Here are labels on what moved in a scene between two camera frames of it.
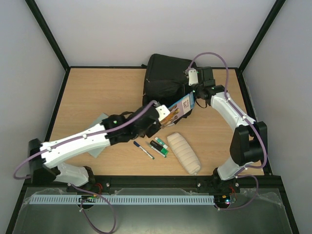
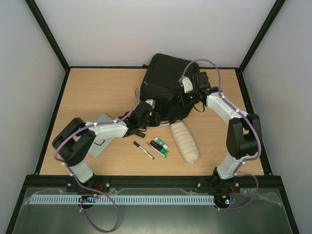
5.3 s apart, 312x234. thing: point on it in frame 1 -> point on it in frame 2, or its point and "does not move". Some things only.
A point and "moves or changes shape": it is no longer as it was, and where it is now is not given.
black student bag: x=165 y=81 moves or changes shape
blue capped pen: x=138 y=145 does not move
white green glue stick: x=165 y=146 does not move
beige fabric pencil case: x=185 y=152 -> x=186 y=143
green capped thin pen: x=155 y=149 does not move
